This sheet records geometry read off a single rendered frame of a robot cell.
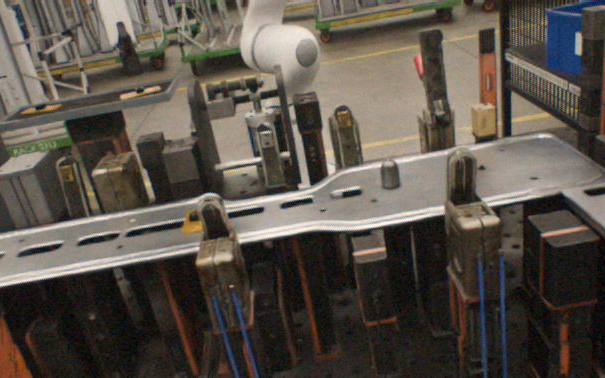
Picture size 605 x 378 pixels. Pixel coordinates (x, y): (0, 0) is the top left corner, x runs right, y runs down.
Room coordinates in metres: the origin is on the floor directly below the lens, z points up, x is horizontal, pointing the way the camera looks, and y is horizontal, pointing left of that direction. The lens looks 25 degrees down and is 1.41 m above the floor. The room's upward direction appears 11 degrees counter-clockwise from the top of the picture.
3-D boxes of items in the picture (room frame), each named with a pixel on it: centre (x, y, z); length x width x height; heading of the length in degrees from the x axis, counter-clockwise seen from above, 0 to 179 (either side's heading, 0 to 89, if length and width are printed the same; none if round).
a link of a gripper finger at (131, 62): (1.13, 0.28, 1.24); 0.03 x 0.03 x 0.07; 17
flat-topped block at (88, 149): (1.20, 0.41, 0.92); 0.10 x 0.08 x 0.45; 89
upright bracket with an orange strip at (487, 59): (1.00, -0.38, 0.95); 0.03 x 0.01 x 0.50; 89
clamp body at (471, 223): (0.64, -0.22, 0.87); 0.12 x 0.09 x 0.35; 179
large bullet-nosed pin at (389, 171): (0.85, -0.15, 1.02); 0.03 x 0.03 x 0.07
